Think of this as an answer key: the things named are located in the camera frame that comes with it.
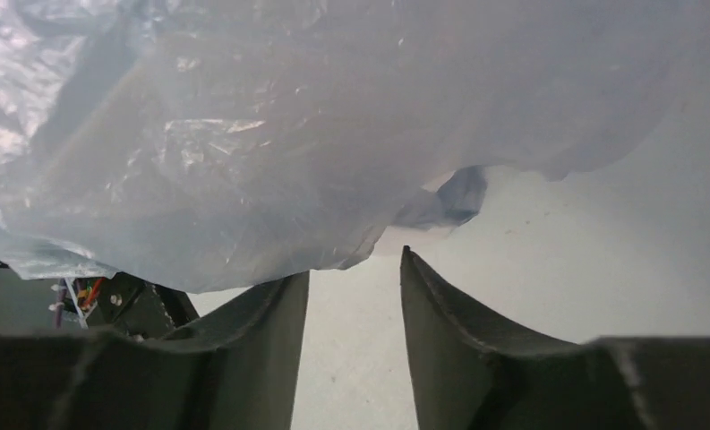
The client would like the light blue plastic trash bag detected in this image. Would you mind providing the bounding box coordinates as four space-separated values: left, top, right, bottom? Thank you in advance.
0 1 710 292

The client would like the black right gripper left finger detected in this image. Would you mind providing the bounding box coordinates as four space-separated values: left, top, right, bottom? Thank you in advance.
0 273 309 429

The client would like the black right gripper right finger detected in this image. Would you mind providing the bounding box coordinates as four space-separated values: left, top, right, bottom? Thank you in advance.
400 248 710 429

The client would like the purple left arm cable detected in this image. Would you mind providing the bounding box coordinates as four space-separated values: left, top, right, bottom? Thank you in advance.
0 279 71 331

